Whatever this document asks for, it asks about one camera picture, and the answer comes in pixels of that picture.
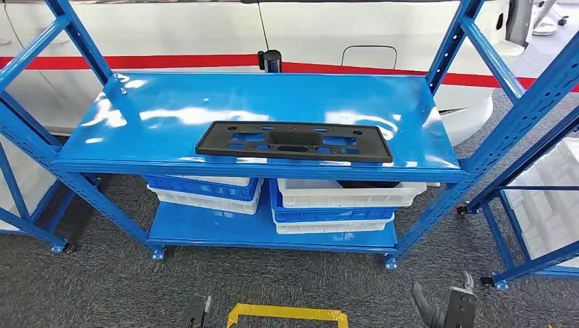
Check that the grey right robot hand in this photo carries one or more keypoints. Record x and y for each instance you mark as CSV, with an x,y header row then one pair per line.
x,y
429,312

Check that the blue metal shelf rack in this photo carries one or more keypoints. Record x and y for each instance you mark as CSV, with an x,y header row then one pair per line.
x,y
534,264
27,228
271,99

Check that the white wheeled chair base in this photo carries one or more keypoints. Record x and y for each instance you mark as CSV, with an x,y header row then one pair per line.
x,y
545,28

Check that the black plastic plate with cutouts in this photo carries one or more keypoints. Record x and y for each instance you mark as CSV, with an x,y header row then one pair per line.
x,y
375,151

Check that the black barrier post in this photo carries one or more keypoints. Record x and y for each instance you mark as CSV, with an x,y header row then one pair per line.
x,y
270,61

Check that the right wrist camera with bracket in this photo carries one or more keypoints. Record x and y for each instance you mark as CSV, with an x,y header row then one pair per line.
x,y
461,312

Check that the black part in bin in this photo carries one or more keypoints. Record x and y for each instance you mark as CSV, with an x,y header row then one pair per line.
x,y
368,184

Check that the white car body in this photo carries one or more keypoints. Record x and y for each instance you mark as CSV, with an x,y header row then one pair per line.
x,y
181,27

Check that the blue plastic bin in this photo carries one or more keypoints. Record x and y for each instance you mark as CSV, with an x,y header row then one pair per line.
x,y
203,189
325,215

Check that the yellow floor tape square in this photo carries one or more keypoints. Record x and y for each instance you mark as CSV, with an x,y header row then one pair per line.
x,y
289,311

